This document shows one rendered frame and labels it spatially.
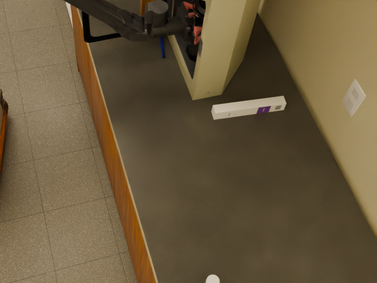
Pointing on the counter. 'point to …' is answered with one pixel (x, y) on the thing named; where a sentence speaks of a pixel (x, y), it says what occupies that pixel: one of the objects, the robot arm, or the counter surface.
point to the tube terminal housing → (219, 46)
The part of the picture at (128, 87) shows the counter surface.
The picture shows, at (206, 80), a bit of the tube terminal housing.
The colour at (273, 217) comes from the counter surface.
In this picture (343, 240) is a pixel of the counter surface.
